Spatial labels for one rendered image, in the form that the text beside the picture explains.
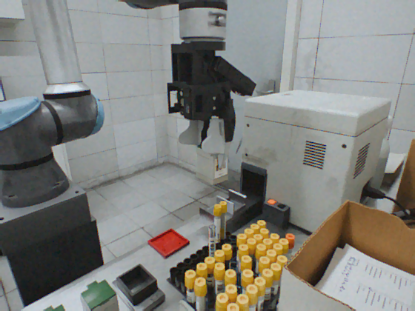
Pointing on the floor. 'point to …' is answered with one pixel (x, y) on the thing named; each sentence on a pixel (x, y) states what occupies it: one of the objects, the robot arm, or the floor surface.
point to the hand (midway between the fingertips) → (213, 156)
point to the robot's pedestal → (55, 261)
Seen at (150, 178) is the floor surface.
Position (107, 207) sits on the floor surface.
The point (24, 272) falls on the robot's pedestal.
